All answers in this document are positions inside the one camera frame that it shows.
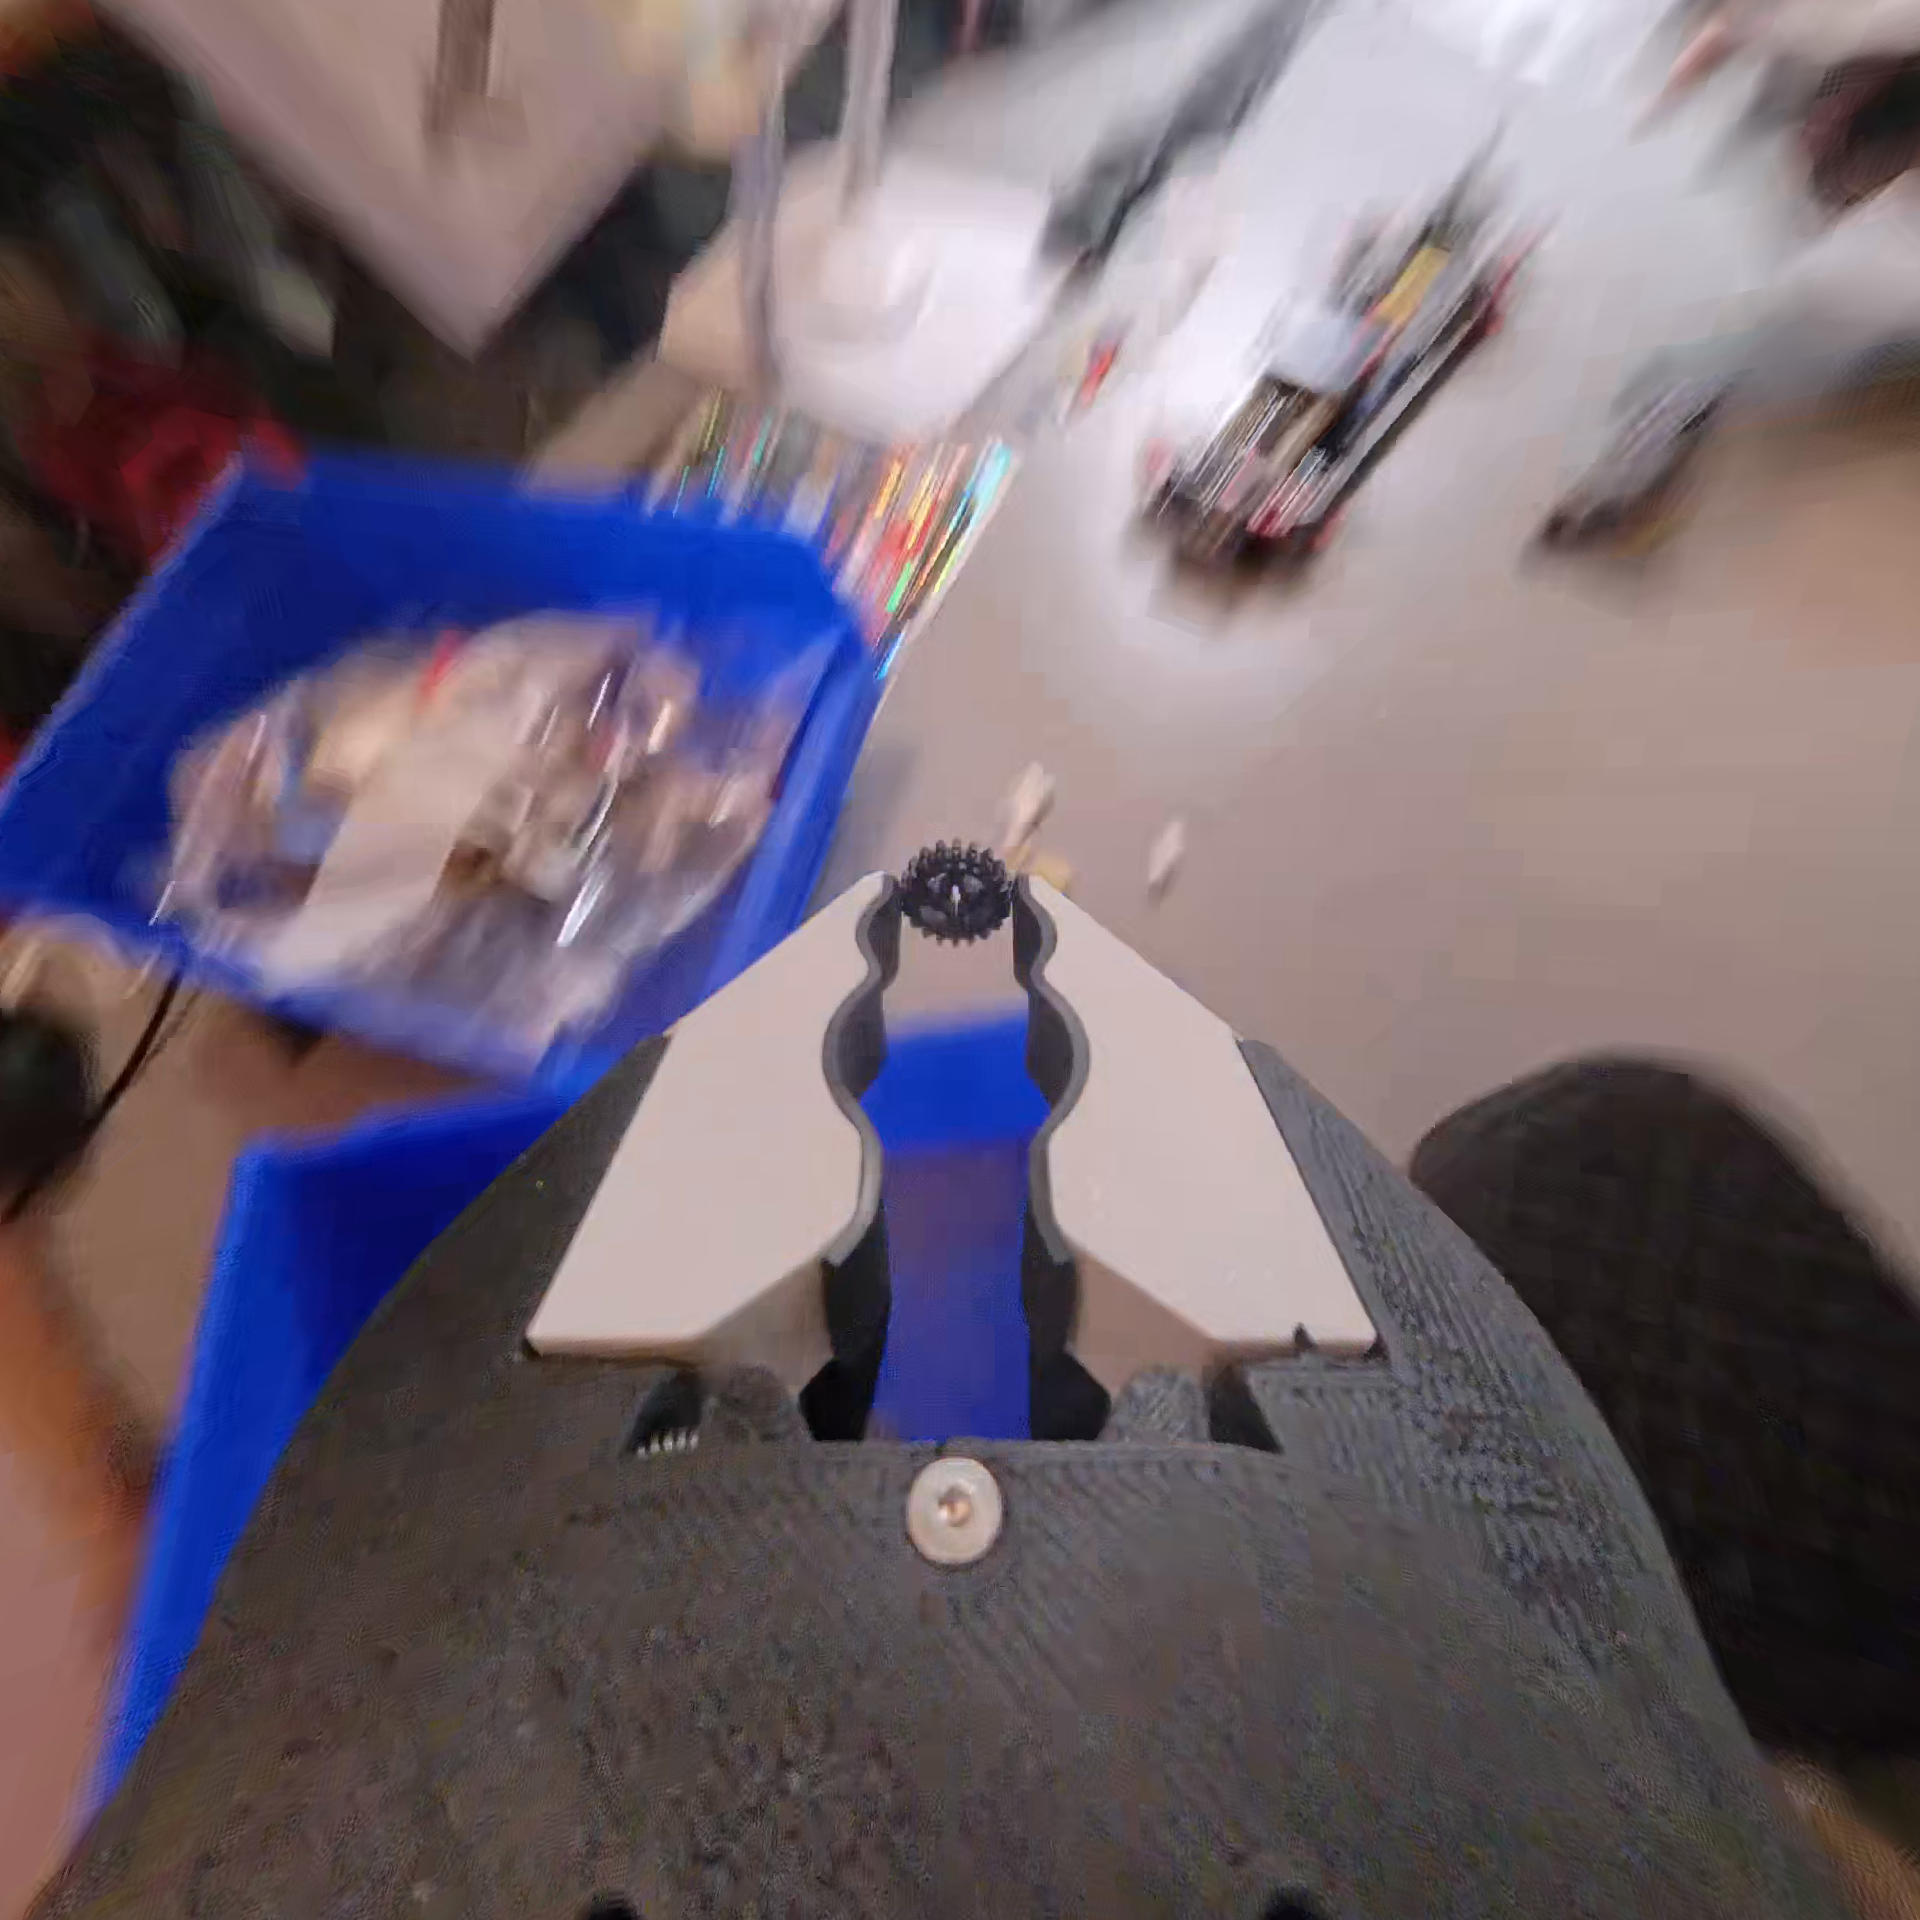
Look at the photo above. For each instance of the white lego pins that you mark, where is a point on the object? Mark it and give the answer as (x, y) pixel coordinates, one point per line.
(1026, 803)

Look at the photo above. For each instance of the colourful sticker sheet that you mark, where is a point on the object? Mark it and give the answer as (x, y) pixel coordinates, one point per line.
(885, 510)

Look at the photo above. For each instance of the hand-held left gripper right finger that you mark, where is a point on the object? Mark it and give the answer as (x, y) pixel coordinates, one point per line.
(1184, 1185)

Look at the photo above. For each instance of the blue plastic bin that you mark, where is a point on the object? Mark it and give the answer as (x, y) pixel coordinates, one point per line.
(960, 1277)

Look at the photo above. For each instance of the lego car chassis assembly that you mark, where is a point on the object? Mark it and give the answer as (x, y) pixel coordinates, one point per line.
(1335, 405)

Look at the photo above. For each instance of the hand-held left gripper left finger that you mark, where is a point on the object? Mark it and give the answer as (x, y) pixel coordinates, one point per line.
(735, 1185)

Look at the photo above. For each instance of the clear bags of lego parts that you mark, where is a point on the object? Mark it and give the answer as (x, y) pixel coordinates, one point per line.
(481, 795)

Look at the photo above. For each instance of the blue bin with bags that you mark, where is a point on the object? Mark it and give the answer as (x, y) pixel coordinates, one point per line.
(451, 557)

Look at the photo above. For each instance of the black lego gear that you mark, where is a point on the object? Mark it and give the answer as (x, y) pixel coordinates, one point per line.
(960, 891)

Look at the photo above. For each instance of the black lego panel piece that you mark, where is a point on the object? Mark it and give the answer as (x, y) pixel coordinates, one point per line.
(1635, 465)

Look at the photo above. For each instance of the white book stand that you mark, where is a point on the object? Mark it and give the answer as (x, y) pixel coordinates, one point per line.
(915, 301)

